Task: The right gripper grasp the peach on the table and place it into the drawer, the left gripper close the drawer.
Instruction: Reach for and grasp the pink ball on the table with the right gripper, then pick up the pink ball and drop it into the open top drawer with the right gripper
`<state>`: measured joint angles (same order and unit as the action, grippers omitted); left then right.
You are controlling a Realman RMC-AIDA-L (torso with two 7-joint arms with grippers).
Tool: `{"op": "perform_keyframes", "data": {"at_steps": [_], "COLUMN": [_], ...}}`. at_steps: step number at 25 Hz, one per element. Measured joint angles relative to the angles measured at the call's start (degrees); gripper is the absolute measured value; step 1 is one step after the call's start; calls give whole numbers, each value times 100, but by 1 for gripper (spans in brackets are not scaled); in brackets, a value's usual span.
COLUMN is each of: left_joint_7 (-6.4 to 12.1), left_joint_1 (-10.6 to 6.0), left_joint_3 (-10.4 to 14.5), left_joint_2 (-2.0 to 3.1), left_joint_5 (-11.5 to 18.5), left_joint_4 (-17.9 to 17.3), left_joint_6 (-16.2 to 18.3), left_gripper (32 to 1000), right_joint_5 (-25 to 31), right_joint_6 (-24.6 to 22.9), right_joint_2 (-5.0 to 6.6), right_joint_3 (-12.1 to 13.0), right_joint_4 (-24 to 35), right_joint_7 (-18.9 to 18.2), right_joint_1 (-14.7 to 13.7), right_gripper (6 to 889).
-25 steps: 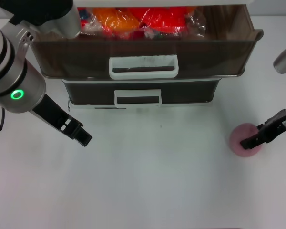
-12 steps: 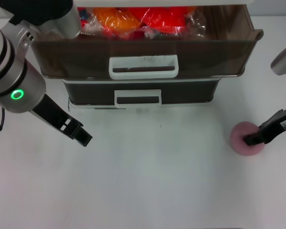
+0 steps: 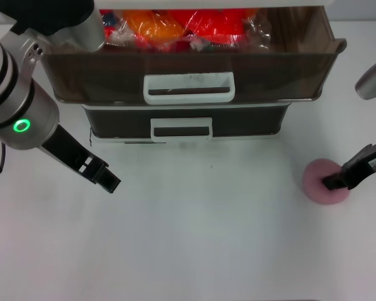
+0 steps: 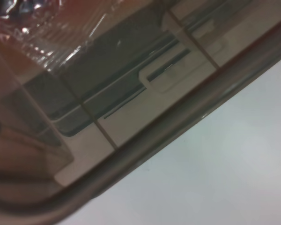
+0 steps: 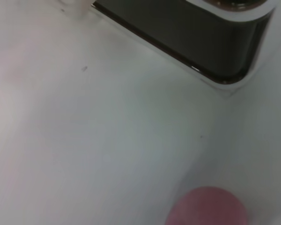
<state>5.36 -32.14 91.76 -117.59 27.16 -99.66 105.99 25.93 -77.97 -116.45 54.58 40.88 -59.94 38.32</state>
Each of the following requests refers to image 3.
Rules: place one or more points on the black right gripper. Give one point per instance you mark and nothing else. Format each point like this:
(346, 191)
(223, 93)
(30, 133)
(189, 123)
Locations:
(363, 166)

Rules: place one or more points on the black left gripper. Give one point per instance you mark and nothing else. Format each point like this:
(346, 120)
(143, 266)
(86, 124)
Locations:
(72, 153)

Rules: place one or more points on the pink peach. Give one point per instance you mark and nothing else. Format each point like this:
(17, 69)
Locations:
(316, 188)

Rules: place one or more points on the red and blue snack packet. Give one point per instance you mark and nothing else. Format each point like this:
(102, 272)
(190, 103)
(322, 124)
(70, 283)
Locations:
(111, 22)

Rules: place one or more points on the clear plastic bag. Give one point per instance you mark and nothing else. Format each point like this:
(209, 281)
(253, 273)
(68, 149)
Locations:
(260, 31)

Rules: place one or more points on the red snack bag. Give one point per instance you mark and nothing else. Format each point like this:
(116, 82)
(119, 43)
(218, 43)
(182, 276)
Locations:
(213, 28)

